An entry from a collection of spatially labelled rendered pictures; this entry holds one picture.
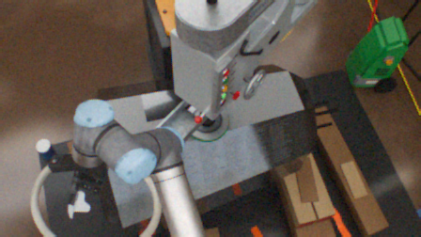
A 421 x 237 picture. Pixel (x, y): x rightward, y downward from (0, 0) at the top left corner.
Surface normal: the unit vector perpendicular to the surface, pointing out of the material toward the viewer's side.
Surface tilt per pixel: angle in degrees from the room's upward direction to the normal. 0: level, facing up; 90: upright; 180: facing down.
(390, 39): 34
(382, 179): 0
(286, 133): 45
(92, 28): 0
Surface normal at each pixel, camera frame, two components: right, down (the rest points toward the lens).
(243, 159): 0.23, 0.25
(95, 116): 0.20, -0.75
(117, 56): 0.02, -0.48
